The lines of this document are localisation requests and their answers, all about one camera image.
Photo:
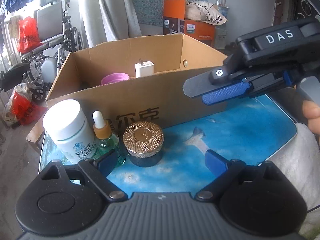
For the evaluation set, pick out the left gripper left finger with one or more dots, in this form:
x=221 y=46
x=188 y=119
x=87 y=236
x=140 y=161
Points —
x=96 y=172

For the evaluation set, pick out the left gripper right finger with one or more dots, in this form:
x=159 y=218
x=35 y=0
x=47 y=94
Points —
x=225 y=172

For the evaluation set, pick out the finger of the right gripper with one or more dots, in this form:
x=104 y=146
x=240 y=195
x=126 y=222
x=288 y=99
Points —
x=207 y=82
x=226 y=93

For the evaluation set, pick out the green dropper bottle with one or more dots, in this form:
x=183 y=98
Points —
x=105 y=139

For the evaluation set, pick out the gold lid cosmetic jar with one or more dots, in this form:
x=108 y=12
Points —
x=143 y=141

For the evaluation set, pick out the white supplement bottle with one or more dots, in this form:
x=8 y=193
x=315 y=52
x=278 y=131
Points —
x=67 y=125

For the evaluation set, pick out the person's right hand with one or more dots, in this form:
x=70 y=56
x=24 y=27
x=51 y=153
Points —
x=312 y=112

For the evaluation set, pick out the open cardboard box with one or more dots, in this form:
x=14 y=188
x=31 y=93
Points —
x=157 y=98

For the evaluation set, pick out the water dispenser with bottle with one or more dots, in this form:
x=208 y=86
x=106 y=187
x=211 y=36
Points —
x=221 y=30

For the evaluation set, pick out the orange Philips appliance box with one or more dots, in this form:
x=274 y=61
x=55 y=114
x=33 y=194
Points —
x=174 y=22

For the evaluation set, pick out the beige bag on box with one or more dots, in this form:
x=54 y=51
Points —
x=202 y=11

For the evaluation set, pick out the pink collapsible cup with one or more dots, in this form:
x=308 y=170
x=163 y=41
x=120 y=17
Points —
x=114 y=78

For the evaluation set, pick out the red bag on floor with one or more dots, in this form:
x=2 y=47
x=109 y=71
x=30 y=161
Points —
x=20 y=108

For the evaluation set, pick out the grey window curtain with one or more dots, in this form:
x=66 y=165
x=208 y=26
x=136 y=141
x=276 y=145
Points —
x=108 y=20

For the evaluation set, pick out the grey wheelchair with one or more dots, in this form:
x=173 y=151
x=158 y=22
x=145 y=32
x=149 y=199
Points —
x=39 y=67

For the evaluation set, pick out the red plastic bag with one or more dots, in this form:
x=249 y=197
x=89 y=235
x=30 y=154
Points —
x=28 y=35

